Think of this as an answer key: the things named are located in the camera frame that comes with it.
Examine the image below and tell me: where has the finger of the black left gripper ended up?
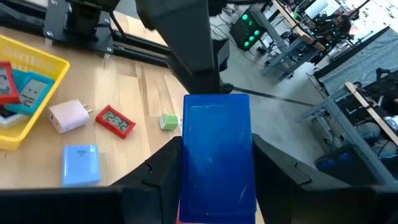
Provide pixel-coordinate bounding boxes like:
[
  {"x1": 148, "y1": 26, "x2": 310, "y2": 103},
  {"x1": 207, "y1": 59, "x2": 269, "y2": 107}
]
[
  {"x1": 135, "y1": 0, "x2": 222, "y2": 95},
  {"x1": 214, "y1": 39, "x2": 231, "y2": 73}
]

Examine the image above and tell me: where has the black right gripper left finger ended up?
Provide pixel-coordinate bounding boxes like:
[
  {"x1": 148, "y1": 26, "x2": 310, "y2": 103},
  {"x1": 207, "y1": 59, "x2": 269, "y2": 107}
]
[{"x1": 112, "y1": 136, "x2": 184, "y2": 224}]

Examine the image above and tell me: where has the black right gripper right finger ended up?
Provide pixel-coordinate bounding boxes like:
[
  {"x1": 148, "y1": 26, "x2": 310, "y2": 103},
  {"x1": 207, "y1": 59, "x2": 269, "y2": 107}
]
[{"x1": 252, "y1": 133, "x2": 352, "y2": 224}]

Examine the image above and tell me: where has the blue digital clock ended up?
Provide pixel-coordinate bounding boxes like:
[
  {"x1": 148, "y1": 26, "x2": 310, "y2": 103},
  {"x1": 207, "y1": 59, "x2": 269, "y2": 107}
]
[{"x1": 178, "y1": 93, "x2": 257, "y2": 224}]

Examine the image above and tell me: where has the lavender USB wall charger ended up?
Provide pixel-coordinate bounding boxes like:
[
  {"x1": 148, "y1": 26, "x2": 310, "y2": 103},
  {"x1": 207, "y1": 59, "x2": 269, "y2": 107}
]
[{"x1": 61, "y1": 143, "x2": 102, "y2": 187}]

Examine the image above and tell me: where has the yellow plastic basket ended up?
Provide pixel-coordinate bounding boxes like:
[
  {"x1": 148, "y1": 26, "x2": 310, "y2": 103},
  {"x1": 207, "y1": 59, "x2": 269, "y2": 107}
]
[{"x1": 0, "y1": 34, "x2": 71, "y2": 152}]

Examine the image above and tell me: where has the teal digital clock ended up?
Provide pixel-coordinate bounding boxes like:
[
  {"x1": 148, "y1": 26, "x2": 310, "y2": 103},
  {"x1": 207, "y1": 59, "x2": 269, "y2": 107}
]
[
  {"x1": 4, "y1": 72, "x2": 55, "y2": 116},
  {"x1": 11, "y1": 68, "x2": 30, "y2": 94}
]

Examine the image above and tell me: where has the white digital clock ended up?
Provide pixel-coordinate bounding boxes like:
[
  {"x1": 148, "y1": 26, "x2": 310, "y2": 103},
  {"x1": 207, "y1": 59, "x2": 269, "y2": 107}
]
[{"x1": 0, "y1": 108, "x2": 25, "y2": 129}]

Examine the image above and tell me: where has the red digital clock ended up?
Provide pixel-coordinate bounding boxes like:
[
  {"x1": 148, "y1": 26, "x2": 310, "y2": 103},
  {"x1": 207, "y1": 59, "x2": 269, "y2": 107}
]
[
  {"x1": 0, "y1": 61, "x2": 20, "y2": 105},
  {"x1": 95, "y1": 105, "x2": 137, "y2": 139}
]

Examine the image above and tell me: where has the black computer with green lights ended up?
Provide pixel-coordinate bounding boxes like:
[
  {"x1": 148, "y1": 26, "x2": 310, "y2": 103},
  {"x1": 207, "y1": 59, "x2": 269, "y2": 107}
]
[{"x1": 229, "y1": 9, "x2": 269, "y2": 51}]

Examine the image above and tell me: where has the wood-top workbench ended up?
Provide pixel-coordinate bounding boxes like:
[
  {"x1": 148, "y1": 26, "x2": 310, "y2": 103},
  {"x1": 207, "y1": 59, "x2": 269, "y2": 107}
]
[
  {"x1": 295, "y1": 81, "x2": 398, "y2": 187},
  {"x1": 248, "y1": 0, "x2": 326, "y2": 77}
]

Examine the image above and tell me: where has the grey fabric sheet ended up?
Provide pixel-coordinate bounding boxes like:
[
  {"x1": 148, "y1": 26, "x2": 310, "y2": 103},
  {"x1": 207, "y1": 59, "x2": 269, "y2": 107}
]
[{"x1": 320, "y1": 26, "x2": 398, "y2": 94}]

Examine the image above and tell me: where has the green wall charger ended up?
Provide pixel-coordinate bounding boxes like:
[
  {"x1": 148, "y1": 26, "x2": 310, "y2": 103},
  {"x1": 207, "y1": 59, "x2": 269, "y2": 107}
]
[{"x1": 159, "y1": 113, "x2": 181, "y2": 131}]

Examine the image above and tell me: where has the pink wall charger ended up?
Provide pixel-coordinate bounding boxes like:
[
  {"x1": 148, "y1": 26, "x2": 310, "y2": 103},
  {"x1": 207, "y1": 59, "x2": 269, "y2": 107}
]
[{"x1": 47, "y1": 99, "x2": 93, "y2": 134}]

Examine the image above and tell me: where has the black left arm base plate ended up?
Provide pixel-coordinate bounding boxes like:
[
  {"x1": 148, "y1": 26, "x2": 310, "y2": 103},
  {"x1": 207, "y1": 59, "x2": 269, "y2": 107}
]
[{"x1": 42, "y1": 0, "x2": 114, "y2": 54}]

